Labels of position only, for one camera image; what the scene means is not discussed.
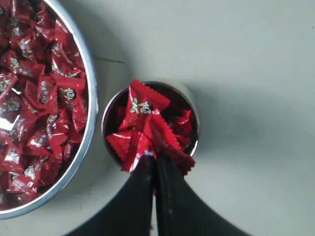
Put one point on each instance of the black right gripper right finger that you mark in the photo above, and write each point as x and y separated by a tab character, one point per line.
180	211

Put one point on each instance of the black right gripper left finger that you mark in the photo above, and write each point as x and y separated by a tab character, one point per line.
129	213

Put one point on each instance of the red candies inside cup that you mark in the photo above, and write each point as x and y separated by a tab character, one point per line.
137	118

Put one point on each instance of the stainless steel cup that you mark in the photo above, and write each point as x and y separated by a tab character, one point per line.
194	118

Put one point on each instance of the round metal bowl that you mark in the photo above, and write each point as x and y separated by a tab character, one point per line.
84	50

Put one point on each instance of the pile of red wrapped candies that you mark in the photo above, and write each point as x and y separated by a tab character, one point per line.
43	95

